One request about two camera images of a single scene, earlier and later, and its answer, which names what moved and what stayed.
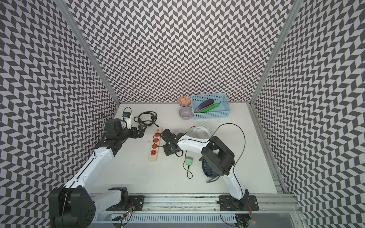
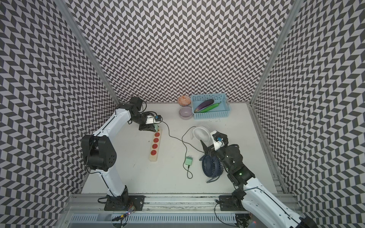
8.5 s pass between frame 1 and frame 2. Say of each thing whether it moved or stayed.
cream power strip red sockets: stayed
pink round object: stayed
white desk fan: stayed
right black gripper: moved
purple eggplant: stayed
